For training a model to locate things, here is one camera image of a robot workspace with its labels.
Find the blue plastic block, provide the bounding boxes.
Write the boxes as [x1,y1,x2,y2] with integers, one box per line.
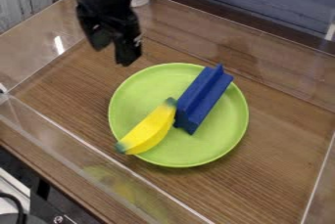
[175,65,234,135]

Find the yellow toy banana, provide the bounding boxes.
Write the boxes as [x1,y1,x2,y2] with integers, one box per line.
[116,97,177,155]

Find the green round plate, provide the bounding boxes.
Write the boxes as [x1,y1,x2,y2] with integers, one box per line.
[109,63,250,168]

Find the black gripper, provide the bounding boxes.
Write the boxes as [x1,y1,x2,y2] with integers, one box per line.
[77,0,142,67]

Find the black cable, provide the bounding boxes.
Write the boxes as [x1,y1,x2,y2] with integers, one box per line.
[0,192,29,224]

